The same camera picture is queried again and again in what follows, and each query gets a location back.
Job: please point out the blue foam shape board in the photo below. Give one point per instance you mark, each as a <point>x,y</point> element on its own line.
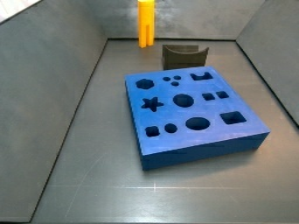
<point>190,116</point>

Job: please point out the black curved holder stand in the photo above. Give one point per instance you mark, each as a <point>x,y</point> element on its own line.
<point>182,56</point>

